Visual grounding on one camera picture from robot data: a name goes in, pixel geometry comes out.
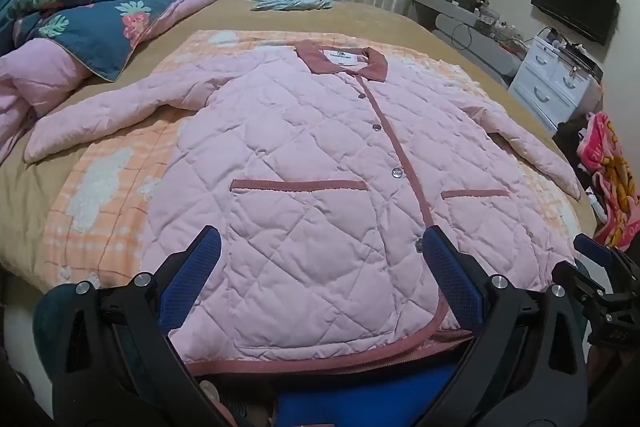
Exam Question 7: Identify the pink quilted jacket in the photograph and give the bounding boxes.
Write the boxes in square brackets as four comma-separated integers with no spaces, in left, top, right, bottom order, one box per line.
[24,41,582,374]

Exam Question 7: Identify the pink yellow cartoon towel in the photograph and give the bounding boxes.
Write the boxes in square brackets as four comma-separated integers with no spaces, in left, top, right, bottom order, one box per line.
[577,112,639,251]

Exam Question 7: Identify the blue trousers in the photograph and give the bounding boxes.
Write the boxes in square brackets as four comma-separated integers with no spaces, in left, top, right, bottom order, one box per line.
[272,363,456,427]

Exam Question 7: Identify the orange checked cloud blanket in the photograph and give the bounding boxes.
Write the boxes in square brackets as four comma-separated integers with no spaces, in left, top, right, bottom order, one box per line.
[42,28,584,291]

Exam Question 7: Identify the white drawer cabinet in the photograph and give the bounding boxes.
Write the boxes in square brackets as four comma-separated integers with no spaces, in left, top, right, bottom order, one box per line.
[509,27,603,134]

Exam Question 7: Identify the tan bed sheet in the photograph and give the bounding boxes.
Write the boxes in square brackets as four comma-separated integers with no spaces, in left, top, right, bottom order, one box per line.
[1,0,551,291]

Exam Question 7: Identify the grey dressing table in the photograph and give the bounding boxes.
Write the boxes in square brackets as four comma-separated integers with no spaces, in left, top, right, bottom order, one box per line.
[409,0,522,89]

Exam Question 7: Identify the blue floral pink quilt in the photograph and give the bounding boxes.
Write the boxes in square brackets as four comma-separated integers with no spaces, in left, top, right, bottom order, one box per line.
[1,0,218,156]

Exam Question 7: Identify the light blue garment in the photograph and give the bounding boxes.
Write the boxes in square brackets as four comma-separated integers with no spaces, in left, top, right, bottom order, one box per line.
[248,0,333,11]

